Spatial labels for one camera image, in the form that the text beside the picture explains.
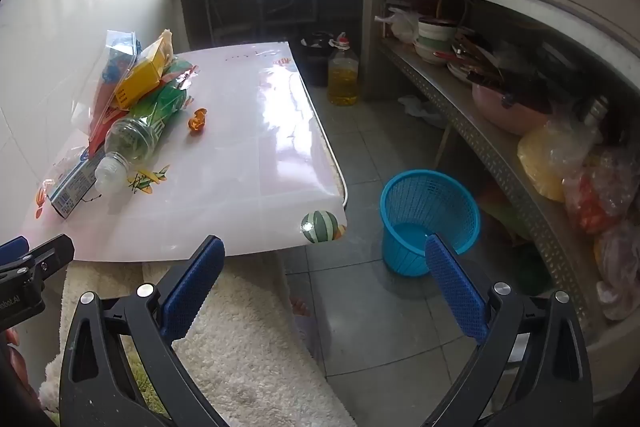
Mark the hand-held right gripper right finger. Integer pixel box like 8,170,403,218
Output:
420,233,593,427

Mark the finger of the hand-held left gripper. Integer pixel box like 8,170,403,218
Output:
0,236,29,267
0,233,76,289

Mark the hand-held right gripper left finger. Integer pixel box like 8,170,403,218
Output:
59,234,231,427

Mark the blue plastic wastebasket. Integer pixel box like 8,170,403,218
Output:
380,169,482,279

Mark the green snack bag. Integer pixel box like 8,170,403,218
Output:
127,57,201,132

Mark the clear plastic bag red print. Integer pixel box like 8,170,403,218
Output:
70,29,142,152

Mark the blue toothpaste box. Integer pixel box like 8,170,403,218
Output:
46,152,108,220

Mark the white fluffy rug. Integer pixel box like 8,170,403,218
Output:
39,252,358,427

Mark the clear plastic bottle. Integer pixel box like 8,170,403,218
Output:
94,117,163,195

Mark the yellow plastic bag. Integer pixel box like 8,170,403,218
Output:
516,117,601,202

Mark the low white table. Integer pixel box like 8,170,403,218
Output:
22,39,348,263

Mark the orange candy wrapper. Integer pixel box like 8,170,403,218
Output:
187,107,208,135

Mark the pink plastic bag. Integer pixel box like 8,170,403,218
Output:
595,222,640,323

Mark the white floor cloth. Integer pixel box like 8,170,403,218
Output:
397,94,448,128

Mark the pink plastic basin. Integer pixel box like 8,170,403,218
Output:
471,82,556,136

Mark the yellow cardboard box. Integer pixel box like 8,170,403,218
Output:
114,52,168,110

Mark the stack of plates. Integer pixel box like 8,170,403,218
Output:
447,52,481,80

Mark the pile of kitchen utensils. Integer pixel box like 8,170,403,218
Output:
452,32,566,108

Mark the pale yellow snack packet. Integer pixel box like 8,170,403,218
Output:
140,29,174,75

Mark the cooking oil bottle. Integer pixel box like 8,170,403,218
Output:
327,32,361,106

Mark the stack of bowls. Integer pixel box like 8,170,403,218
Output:
414,18,460,66

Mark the white plastic bag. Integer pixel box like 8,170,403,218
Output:
375,7,420,44

